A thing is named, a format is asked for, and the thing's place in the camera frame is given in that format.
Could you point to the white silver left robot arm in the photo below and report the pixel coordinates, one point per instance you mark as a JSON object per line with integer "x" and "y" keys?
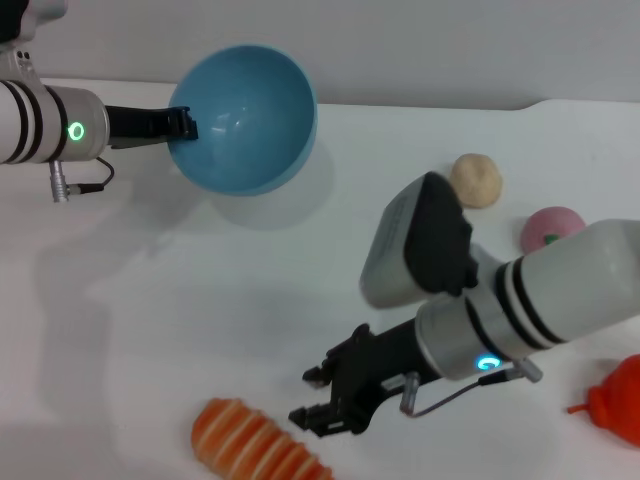
{"x": 40, "y": 120}

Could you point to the red orange plastic toy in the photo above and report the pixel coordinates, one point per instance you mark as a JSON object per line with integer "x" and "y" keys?
{"x": 620, "y": 400}

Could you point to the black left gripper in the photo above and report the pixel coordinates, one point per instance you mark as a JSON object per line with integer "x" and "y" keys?
{"x": 140, "y": 125}

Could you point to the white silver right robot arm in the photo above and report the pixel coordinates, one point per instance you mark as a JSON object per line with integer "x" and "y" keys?
{"x": 575, "y": 280}

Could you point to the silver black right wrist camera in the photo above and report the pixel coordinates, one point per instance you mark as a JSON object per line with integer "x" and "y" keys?
{"x": 400, "y": 250}

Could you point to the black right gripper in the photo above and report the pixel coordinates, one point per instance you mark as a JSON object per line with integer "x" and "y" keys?
{"x": 380, "y": 360}

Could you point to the blue bowl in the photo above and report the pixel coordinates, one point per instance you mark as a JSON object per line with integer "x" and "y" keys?
{"x": 250, "y": 125}

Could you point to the beige round bun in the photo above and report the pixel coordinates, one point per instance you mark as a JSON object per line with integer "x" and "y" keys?
{"x": 480, "y": 182}

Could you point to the long rectangular toast bread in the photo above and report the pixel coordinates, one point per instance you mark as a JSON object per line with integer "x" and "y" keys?
{"x": 240, "y": 440}

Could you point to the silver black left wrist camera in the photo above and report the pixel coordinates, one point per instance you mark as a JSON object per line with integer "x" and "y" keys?
{"x": 30, "y": 15}

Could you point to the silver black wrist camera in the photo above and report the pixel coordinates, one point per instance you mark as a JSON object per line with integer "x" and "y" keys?
{"x": 30, "y": 15}
{"x": 400, "y": 250}

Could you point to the pink peach bun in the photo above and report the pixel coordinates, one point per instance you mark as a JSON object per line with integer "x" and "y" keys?
{"x": 545, "y": 225}

